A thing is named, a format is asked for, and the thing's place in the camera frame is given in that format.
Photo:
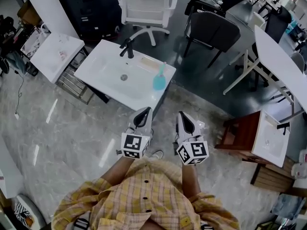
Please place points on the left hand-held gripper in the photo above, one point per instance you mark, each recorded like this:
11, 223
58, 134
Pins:
134, 144

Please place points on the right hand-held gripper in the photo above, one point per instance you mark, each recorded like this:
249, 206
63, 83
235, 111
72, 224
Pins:
193, 150

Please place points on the blue spray bottle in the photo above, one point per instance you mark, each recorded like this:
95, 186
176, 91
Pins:
159, 80

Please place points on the person's left forearm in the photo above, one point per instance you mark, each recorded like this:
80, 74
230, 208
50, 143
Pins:
117, 170

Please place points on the person's right forearm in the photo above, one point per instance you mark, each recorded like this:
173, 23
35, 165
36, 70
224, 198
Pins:
190, 181

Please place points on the white shoe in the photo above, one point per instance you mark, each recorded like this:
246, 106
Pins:
158, 154

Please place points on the silver sink drain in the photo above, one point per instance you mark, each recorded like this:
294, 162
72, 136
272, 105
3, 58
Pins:
123, 77

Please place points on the white ceramic sink basin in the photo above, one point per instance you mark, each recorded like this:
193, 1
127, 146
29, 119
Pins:
112, 78

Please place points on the brown wooden cabinet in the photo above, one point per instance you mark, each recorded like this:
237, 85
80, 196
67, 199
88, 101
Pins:
242, 133

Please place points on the black sink faucet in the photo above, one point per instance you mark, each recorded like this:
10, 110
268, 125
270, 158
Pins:
127, 48

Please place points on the yellow plaid shirt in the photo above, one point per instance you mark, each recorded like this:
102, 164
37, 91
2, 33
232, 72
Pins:
144, 200

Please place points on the white sink on brown cabinet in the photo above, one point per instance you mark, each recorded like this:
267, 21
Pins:
271, 142

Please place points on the dark grey chair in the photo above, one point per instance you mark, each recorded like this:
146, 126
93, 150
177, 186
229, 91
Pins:
213, 31

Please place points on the small black faucet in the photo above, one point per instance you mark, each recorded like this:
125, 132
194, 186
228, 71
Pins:
283, 127

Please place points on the wooden crate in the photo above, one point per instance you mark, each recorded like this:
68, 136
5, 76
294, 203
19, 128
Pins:
273, 176

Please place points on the small white sink basin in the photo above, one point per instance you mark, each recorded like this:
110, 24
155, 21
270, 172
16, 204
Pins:
56, 55

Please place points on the white office chair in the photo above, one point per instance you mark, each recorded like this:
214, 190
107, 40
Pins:
146, 6

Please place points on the white folding table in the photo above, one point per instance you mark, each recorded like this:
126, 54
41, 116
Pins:
280, 63

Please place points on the black cabinet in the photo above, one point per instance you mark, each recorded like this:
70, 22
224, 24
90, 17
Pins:
91, 8

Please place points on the blue denim cloth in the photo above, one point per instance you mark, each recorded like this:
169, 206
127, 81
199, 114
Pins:
286, 206

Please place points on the black office chair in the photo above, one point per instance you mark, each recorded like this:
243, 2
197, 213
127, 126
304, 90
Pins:
278, 23

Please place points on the striped cloth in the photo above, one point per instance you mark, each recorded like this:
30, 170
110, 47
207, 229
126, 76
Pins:
21, 212

